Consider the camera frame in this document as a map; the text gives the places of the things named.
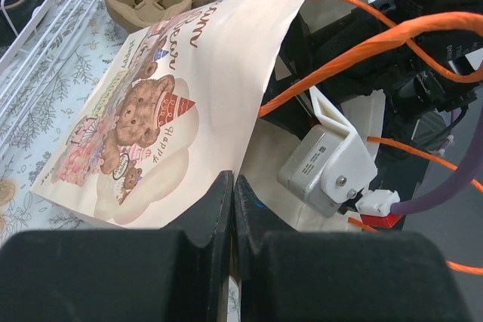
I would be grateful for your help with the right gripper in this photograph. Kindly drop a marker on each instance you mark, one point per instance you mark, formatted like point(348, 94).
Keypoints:
point(412, 88)

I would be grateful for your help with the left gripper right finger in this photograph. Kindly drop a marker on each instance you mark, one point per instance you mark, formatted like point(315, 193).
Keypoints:
point(287, 275)

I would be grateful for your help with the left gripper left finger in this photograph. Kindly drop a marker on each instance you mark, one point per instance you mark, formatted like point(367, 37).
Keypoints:
point(176, 273)

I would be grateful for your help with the paper takeout bag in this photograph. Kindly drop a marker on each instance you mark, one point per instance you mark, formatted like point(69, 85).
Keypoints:
point(179, 104)

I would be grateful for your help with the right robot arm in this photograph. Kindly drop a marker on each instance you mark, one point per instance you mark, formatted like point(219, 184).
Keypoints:
point(398, 11)

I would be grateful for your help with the floral table mat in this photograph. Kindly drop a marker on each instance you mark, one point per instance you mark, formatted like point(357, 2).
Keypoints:
point(110, 161)

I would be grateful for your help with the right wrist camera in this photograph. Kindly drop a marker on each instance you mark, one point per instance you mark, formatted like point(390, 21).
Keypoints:
point(334, 163)

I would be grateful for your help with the clear wire dish rack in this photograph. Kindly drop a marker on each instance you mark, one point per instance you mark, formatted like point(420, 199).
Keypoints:
point(37, 35)

